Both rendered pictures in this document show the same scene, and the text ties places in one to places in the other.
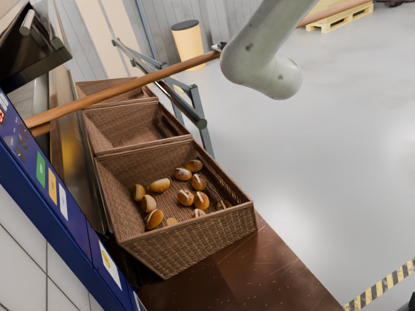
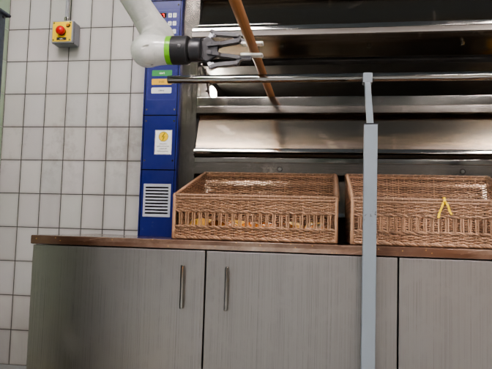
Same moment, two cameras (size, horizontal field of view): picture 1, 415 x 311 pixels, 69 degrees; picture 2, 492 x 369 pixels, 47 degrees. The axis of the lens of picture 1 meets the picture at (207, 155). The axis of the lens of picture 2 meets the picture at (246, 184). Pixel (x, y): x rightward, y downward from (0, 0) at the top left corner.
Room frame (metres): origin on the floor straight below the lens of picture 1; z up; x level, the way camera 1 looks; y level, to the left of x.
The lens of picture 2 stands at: (1.81, -1.73, 0.62)
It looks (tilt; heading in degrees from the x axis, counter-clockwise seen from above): 4 degrees up; 116
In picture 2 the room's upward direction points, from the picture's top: 2 degrees clockwise
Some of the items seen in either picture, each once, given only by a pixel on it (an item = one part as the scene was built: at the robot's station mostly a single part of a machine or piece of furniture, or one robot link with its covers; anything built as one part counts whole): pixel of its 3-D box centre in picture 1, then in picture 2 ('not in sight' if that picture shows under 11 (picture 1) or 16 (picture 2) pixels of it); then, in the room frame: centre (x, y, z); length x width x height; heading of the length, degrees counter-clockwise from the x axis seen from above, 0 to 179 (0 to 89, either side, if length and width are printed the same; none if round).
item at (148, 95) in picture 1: (117, 98); not in sight; (2.10, 0.53, 0.72); 0.56 x 0.49 x 0.28; 18
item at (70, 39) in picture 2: not in sight; (65, 34); (0.01, 0.14, 1.46); 0.10 x 0.07 x 0.10; 17
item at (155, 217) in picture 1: (153, 218); not in sight; (0.93, 0.29, 0.62); 0.10 x 0.07 x 0.06; 144
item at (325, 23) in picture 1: (331, 7); not in sight; (4.92, -2.49, 0.19); 1.12 x 0.79 x 0.38; 108
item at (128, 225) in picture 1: (170, 190); (261, 203); (0.96, 0.19, 0.72); 0.56 x 0.49 x 0.28; 17
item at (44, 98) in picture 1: (44, 78); (411, 102); (1.42, 0.63, 1.16); 1.80 x 0.06 x 0.04; 17
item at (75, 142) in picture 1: (64, 103); (412, 135); (1.43, 0.61, 1.02); 1.79 x 0.11 x 0.19; 17
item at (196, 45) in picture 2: not in sight; (203, 50); (0.90, -0.18, 1.19); 0.09 x 0.07 x 0.08; 17
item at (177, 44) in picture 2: not in sight; (181, 50); (0.83, -0.20, 1.19); 0.12 x 0.06 x 0.09; 107
